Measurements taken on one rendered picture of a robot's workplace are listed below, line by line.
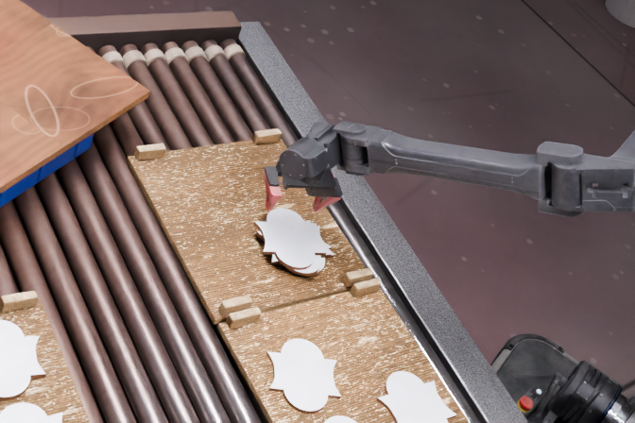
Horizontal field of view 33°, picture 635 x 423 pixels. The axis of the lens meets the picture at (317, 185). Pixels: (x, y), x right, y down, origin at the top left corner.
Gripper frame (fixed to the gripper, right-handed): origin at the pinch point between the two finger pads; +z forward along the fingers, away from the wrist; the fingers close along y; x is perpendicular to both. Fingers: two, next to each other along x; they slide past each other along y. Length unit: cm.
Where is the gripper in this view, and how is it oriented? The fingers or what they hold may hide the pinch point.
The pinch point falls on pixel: (292, 206)
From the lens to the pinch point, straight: 200.3
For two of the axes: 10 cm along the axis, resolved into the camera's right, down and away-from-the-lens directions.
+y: 9.1, 0.4, 4.2
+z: -3.3, 6.8, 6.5
